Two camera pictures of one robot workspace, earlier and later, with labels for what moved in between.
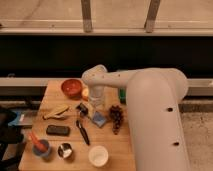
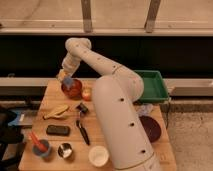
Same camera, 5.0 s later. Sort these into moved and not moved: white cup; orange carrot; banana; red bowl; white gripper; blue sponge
Moved: blue sponge; white gripper
Not moved: white cup; orange carrot; banana; red bowl
